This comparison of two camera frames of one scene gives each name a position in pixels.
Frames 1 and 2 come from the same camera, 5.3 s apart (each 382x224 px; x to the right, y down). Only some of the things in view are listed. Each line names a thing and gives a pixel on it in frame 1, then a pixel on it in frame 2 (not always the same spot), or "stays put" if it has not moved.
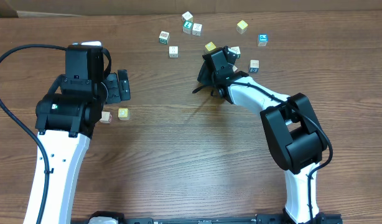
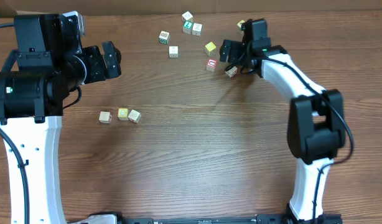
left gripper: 119,86 to 101,72
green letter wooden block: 187,27 stays put
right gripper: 204,76 to 234,46
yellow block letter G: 123,114 stays put
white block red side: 106,117 stays put
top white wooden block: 187,16 stays put
